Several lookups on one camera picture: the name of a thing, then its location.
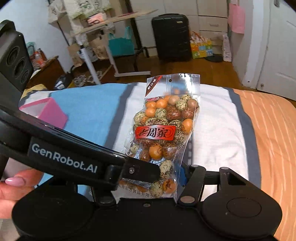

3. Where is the pink cardboard box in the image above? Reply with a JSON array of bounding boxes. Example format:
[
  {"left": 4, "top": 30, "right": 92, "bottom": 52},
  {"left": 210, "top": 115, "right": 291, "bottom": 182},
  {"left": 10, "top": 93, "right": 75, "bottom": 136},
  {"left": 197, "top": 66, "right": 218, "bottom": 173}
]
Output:
[{"left": 19, "top": 97, "right": 68, "bottom": 129}]

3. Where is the small coated peanuts bag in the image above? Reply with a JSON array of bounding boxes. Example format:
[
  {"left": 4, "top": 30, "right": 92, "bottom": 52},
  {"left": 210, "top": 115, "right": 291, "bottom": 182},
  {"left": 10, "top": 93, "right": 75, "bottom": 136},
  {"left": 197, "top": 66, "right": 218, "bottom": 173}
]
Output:
[{"left": 119, "top": 73, "right": 201, "bottom": 198}]

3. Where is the person's left hand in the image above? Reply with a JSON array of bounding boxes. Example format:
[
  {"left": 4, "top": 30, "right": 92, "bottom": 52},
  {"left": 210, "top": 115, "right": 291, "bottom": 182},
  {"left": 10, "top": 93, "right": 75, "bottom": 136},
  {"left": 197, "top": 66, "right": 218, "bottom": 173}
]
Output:
[{"left": 0, "top": 169, "right": 44, "bottom": 219}]

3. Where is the wooden nightstand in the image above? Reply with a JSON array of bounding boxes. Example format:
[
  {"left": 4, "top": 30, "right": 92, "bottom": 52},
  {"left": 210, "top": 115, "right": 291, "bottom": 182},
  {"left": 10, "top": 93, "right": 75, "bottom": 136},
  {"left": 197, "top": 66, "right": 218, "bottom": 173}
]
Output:
[{"left": 26, "top": 56, "right": 65, "bottom": 90}]

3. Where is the wooden rolling side table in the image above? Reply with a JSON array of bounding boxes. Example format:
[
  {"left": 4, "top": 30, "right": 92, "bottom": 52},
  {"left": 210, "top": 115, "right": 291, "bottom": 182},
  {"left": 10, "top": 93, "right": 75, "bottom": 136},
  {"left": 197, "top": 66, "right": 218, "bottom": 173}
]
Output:
[{"left": 74, "top": 9, "right": 156, "bottom": 85}]

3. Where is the teal shopping bag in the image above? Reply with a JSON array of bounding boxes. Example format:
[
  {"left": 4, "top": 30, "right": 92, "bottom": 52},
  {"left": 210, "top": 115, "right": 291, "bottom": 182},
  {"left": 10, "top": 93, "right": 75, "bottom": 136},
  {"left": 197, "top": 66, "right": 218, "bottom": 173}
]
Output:
[{"left": 108, "top": 27, "right": 135, "bottom": 57}]

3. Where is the white door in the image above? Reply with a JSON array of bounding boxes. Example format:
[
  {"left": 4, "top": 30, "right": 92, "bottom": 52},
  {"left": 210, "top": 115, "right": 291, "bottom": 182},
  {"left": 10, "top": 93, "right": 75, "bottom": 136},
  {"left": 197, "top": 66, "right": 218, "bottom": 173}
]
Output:
[{"left": 257, "top": 1, "right": 295, "bottom": 100}]

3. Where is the black suitcase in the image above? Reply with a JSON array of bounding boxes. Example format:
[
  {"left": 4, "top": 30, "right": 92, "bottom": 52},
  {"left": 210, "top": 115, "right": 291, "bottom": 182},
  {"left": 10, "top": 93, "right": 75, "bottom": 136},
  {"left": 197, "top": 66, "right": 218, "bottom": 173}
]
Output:
[{"left": 152, "top": 14, "right": 192, "bottom": 62}]

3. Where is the pink tissue pack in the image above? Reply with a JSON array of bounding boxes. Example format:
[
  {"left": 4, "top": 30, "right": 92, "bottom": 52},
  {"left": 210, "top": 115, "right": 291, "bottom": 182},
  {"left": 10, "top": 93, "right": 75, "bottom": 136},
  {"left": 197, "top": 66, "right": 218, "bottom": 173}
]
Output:
[{"left": 87, "top": 13, "right": 107, "bottom": 25}]

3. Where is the white wardrobe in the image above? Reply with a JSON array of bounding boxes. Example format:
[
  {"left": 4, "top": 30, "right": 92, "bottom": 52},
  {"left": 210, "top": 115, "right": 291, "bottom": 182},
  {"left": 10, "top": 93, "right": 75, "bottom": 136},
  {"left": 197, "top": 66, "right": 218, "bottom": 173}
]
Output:
[{"left": 129, "top": 0, "right": 230, "bottom": 57}]

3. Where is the pink hanging gift bag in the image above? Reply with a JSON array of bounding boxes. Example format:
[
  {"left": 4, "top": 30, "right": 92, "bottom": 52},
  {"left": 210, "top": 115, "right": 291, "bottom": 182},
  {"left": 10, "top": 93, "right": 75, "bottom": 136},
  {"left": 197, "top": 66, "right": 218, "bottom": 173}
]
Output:
[{"left": 228, "top": 3, "right": 245, "bottom": 34}]

